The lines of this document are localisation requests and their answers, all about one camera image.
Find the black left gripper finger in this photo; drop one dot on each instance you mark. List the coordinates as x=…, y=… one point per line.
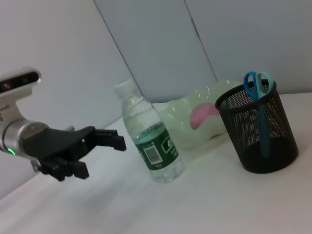
x=114, y=140
x=80, y=169

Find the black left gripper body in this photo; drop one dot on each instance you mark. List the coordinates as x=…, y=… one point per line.
x=56, y=146

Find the clear green-label water bottle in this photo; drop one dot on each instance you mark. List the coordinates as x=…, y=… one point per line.
x=148, y=136

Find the pink peach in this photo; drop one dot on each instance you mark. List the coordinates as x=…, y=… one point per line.
x=201, y=115

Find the blue scissors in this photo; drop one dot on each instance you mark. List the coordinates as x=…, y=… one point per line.
x=256, y=87

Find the pale green glass fruit plate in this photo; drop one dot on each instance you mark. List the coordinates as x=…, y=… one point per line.
x=180, y=122

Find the black mesh pen cup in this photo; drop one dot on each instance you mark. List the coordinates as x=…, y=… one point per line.
x=280, y=151

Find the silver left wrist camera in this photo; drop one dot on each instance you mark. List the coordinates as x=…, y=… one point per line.
x=17, y=81

